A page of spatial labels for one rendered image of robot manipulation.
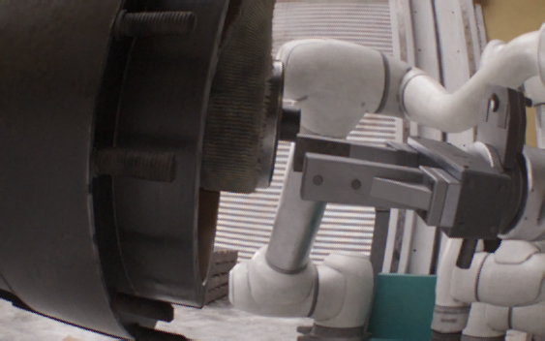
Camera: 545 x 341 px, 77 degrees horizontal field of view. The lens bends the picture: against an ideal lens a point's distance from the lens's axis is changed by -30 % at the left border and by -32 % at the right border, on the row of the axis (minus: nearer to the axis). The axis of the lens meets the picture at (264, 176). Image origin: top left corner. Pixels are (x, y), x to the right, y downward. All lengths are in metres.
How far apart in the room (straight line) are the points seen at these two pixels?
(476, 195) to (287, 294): 0.88
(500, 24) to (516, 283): 5.95
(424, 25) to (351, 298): 0.94
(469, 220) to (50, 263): 0.30
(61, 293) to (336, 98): 0.61
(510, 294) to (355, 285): 0.57
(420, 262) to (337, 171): 1.12
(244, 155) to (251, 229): 5.80
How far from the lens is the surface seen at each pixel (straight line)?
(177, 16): 0.27
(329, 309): 1.20
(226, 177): 0.46
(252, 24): 0.47
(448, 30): 1.54
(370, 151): 0.36
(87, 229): 0.29
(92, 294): 0.34
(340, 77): 0.80
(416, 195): 0.28
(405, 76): 0.84
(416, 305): 1.31
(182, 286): 0.39
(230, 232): 6.35
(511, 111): 0.35
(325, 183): 0.28
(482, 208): 0.30
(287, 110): 0.50
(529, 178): 0.36
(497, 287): 0.80
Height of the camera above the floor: 0.74
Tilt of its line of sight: 6 degrees up
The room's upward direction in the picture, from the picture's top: 6 degrees clockwise
